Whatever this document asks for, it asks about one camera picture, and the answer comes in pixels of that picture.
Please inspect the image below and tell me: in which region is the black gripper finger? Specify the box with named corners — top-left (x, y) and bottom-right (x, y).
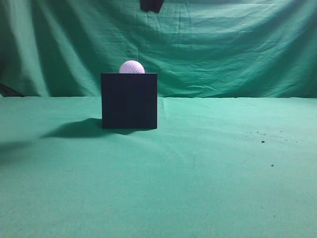
top-left (140, 0), bottom-right (164, 13)

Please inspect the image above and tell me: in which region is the white dimpled golf ball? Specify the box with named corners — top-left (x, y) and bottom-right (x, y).
top-left (119, 60), bottom-right (145, 74)

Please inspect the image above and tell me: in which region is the green table cloth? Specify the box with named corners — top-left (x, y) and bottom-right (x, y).
top-left (0, 97), bottom-right (317, 238)

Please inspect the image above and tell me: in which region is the green cloth backdrop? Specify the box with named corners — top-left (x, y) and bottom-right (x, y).
top-left (0, 0), bottom-right (317, 98)

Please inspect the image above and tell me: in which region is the black cube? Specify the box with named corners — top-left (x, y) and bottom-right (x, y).
top-left (101, 73), bottom-right (158, 129)

